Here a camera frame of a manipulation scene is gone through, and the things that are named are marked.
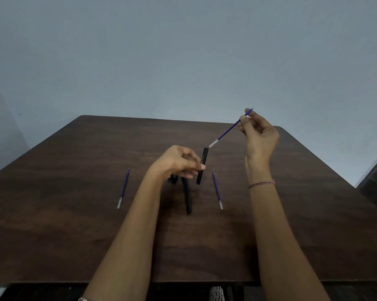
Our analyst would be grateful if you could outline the person's left hand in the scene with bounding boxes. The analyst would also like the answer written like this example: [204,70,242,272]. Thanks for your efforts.
[148,145,206,183]

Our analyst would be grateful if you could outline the person's right hand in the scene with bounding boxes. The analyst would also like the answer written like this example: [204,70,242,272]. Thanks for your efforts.
[238,108,280,164]

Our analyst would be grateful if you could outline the black pen barrel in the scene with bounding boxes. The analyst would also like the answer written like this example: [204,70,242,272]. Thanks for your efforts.
[196,147,209,185]

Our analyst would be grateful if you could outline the blue pen refill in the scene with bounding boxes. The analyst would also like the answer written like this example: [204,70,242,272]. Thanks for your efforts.
[117,168,130,209]
[209,108,254,148]
[211,170,224,210]

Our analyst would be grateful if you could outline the person's left forearm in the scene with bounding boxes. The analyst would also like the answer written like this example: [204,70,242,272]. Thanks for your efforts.
[81,167,172,301]

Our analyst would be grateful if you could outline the person's right forearm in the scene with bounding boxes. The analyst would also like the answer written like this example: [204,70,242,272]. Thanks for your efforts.
[244,156,331,301]

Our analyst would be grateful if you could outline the black pen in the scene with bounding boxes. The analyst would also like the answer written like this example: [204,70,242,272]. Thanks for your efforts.
[181,177,193,215]

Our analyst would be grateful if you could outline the patterned white cloth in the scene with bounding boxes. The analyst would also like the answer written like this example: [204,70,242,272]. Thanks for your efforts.
[209,286,225,301]

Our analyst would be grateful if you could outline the dark wooden furniture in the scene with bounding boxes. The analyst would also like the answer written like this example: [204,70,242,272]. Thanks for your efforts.
[355,149,377,215]

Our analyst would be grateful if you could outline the red and white thread bracelet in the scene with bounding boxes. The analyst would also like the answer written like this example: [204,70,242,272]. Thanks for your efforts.
[248,179,275,189]

